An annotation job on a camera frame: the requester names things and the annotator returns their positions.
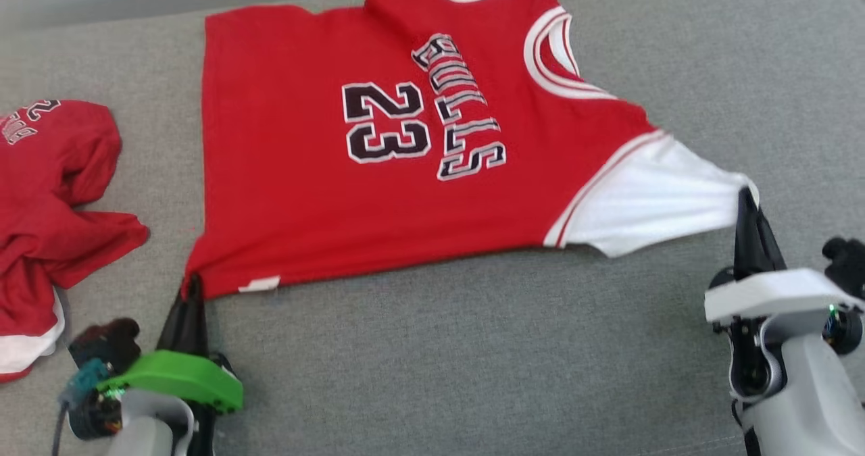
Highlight red white basketball jersey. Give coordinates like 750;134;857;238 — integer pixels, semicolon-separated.
184;0;761;301

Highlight red basketball shorts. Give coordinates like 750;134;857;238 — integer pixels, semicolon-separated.
0;99;151;384

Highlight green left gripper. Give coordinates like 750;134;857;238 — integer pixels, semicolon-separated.
101;279;244;414

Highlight left black cable teal plug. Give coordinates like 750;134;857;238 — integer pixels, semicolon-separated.
51;360;112;456

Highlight grey fabric sofa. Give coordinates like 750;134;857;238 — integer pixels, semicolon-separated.
0;0;865;456

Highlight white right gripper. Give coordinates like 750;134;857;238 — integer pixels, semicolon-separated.
704;187;865;325

